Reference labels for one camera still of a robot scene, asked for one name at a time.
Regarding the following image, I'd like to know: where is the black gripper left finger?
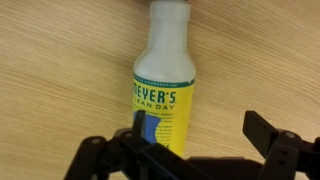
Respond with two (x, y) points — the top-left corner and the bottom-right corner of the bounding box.
(63, 109), (214, 180)

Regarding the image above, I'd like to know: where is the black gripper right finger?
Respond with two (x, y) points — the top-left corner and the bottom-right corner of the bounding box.
(242, 110), (320, 180)

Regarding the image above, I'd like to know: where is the yellow label spray bottle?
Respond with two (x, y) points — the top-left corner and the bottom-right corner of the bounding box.
(132, 0), (197, 158)

